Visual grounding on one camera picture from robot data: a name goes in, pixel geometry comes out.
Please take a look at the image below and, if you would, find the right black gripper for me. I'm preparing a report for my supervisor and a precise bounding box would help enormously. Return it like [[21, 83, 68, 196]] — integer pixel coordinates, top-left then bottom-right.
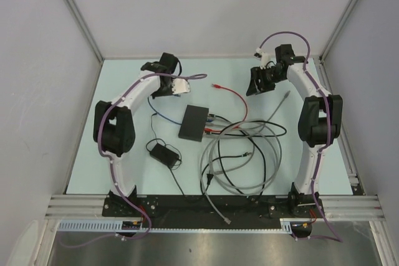
[[246, 65, 285, 96]]

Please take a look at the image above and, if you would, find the blue ethernet cable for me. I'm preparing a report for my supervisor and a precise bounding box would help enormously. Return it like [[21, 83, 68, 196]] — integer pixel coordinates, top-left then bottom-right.
[[147, 94, 185, 125]]

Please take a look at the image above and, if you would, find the black network switch box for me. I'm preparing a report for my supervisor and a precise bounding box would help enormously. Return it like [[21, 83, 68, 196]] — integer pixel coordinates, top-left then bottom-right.
[[178, 105, 209, 142]]

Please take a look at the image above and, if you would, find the red ethernet cable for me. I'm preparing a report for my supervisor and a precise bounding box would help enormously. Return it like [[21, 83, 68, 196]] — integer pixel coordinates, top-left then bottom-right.
[[205, 83, 249, 134]]

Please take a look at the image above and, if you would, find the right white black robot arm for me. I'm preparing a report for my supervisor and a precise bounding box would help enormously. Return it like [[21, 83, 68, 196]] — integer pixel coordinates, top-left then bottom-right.
[[246, 44, 343, 217]]

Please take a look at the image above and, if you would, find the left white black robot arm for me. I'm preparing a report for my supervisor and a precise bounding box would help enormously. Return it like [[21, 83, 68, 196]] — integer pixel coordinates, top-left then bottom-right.
[[93, 52, 182, 216]]

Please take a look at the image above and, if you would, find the black power adapter brick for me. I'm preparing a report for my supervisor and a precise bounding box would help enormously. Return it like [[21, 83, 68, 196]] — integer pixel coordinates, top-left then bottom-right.
[[150, 143, 180, 169]]

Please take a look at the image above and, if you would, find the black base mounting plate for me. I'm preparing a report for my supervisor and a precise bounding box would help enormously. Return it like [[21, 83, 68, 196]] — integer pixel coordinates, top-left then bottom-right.
[[102, 193, 322, 233]]

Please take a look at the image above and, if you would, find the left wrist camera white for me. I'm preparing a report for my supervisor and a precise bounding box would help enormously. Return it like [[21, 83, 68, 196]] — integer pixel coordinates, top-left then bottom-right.
[[172, 78, 191, 95]]

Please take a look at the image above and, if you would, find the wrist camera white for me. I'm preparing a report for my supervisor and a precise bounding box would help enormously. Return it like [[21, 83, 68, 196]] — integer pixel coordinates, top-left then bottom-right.
[[254, 47, 270, 69], [172, 78, 191, 95]]

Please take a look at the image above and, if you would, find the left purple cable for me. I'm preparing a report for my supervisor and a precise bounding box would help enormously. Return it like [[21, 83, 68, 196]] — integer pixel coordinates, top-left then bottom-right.
[[57, 73, 208, 247]]

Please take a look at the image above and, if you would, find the purple cable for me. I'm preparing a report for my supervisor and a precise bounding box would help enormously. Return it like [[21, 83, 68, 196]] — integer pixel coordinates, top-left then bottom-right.
[[259, 31, 343, 243], [57, 73, 208, 247]]

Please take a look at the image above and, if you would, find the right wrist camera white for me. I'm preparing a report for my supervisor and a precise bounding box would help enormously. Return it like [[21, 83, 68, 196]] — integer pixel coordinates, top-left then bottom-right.
[[254, 47, 270, 69]]

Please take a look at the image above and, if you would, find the grey ethernet cable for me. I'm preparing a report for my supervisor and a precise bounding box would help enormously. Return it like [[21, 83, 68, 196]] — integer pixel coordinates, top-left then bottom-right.
[[198, 90, 292, 225]]

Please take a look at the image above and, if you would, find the black power cable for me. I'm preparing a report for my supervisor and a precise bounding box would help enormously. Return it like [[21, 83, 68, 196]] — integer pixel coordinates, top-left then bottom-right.
[[145, 113, 287, 200]]

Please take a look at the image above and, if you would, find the slotted cable duct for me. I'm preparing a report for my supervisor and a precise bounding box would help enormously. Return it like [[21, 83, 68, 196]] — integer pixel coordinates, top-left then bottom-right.
[[58, 219, 292, 234]]

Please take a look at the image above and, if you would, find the aluminium frame rail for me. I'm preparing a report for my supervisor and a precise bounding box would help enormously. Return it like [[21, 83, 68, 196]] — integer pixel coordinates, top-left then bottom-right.
[[46, 194, 385, 221]]

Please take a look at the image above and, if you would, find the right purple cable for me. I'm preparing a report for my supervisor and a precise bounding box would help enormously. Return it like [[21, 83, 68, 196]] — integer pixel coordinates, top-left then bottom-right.
[[259, 31, 343, 243]]

